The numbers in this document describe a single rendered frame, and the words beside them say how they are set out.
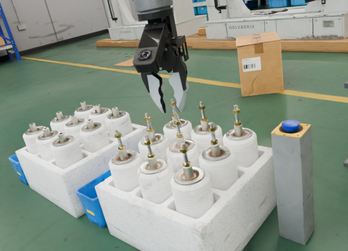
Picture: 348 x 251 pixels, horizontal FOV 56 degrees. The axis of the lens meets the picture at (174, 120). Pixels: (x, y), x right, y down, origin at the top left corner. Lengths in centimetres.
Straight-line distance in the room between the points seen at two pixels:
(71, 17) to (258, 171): 660
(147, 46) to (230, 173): 40
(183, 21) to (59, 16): 362
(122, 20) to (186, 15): 138
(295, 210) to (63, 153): 74
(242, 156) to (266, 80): 108
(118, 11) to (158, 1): 459
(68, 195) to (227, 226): 57
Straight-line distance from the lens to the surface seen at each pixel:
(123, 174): 93
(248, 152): 94
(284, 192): 88
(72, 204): 120
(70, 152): 118
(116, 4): 522
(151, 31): 65
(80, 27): 733
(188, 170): 78
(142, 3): 65
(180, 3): 410
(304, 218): 91
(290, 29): 299
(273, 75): 196
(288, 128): 80
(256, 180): 93
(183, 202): 79
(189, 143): 94
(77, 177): 118
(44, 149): 129
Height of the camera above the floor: 67
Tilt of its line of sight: 22 degrees down
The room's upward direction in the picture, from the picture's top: 12 degrees counter-clockwise
